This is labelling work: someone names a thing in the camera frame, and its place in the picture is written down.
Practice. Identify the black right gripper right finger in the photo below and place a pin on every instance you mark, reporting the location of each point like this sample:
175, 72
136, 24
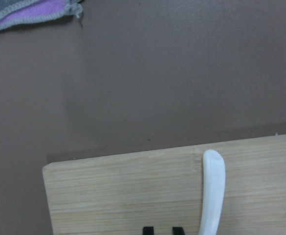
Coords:
177, 231

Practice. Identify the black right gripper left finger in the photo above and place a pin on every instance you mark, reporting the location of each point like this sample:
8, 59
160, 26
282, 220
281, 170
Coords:
148, 230

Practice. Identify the white ceramic spoon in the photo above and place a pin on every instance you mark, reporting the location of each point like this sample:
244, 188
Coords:
214, 177

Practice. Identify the wooden cutting board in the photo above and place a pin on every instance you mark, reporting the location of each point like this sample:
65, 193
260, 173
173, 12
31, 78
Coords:
163, 189

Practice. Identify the grey folded cloth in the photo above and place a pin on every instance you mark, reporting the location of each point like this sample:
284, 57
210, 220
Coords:
17, 12

